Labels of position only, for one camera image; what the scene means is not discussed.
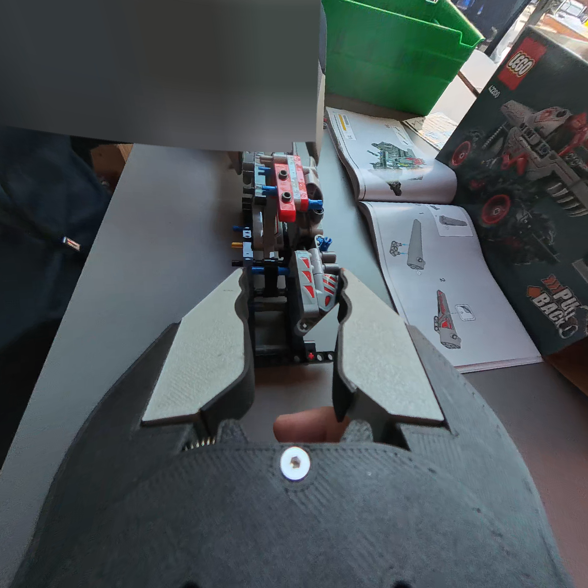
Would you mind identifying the lego sticker sheet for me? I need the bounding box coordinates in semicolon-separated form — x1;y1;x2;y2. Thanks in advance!
404;112;460;150

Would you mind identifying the dark lego set box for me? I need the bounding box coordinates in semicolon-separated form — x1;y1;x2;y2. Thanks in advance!
435;25;588;356

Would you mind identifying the dark blue hoodie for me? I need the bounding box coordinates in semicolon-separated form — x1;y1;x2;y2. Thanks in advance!
0;126;113;469

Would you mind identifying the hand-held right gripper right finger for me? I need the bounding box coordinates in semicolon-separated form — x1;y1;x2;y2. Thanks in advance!
331;268;447;448

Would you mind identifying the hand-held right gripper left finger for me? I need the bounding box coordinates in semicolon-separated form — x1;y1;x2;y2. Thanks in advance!
140;268;256;435

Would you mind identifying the person's right hand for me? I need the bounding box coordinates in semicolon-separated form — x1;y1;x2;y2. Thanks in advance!
273;406;351;444

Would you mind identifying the partly built lego truck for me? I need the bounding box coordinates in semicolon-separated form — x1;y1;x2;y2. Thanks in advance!
230;152;344;368

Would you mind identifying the green plastic bin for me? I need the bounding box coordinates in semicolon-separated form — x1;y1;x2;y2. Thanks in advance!
363;0;486;115
322;0;466;116

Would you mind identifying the open lego instruction booklet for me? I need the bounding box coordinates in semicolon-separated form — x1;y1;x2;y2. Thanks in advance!
325;107;544;373

